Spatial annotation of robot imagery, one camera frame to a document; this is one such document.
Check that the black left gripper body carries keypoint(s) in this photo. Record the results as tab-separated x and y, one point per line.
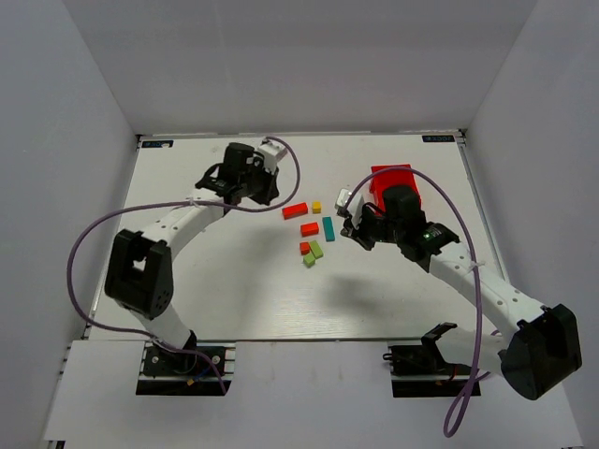
264	182

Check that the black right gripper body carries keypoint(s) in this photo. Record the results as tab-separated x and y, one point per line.
360	226

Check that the teal long block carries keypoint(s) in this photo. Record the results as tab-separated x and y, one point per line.
328	228

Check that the red long block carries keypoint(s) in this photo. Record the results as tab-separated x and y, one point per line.
295	211

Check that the red plastic tray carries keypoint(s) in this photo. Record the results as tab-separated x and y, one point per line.
378	184

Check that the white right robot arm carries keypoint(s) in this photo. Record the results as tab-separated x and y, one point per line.
535	348

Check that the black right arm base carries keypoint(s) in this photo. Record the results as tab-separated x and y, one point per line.
418	370

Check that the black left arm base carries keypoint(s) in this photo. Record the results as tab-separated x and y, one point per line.
173	375

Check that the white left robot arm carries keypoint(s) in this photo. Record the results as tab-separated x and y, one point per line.
140	273

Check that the light green long block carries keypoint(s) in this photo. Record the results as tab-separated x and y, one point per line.
316	249

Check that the red wide block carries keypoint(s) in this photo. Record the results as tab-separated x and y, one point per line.
309	229

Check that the orange square block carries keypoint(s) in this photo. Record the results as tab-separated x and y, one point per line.
304	248

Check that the light green small block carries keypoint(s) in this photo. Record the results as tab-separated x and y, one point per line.
309	260

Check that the left corner label sticker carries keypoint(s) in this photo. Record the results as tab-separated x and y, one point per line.
157	144

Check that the corner label sticker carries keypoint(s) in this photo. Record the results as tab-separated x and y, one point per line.
438	138
157	144

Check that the right corner label sticker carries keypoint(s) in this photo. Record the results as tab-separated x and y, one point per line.
438	138

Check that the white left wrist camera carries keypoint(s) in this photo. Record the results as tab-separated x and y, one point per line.
272	154

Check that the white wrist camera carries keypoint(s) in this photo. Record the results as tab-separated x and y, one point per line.
349	204
272	154

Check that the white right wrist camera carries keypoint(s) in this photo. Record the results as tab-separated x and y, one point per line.
349	204

